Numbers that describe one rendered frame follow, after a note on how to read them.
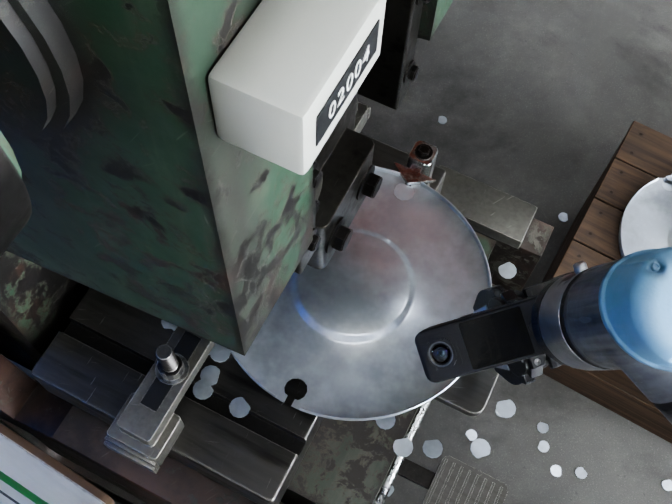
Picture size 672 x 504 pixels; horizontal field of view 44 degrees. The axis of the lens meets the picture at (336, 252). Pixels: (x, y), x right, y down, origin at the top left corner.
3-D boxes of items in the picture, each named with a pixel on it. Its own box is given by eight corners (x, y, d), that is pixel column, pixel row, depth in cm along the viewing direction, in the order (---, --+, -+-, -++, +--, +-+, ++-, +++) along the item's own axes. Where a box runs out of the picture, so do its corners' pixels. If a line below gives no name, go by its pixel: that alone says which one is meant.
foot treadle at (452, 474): (503, 491, 143) (510, 485, 138) (482, 545, 139) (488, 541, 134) (210, 343, 153) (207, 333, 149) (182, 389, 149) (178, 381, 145)
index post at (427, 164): (430, 187, 100) (441, 144, 92) (420, 206, 99) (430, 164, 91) (409, 178, 101) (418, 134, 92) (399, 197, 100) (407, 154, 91)
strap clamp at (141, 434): (238, 337, 91) (229, 301, 82) (156, 474, 84) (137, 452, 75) (191, 314, 92) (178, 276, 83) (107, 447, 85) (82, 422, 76)
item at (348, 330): (530, 233, 89) (532, 230, 89) (421, 473, 78) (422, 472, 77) (296, 129, 95) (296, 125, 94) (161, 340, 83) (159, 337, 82)
